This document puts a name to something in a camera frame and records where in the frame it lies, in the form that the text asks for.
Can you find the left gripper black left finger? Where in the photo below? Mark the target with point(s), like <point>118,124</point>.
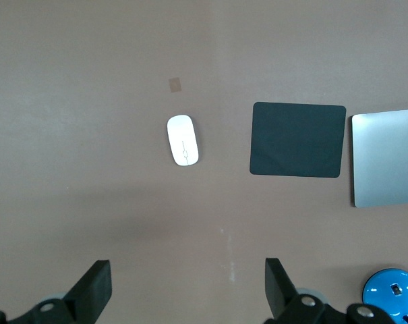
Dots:
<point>89,293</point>

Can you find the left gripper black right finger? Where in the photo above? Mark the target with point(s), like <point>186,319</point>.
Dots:
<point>281,297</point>

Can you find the white computer mouse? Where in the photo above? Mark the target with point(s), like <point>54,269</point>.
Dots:
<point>182,140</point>

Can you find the black mouse pad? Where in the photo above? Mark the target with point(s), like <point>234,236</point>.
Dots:
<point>297,140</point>

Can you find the blue desk lamp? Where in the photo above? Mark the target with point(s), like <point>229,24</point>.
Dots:
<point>382,287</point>

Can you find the silver closed laptop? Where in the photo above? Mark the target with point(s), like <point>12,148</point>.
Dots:
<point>385,162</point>

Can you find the small brown tape patch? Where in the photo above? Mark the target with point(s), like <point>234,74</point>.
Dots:
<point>175,85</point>

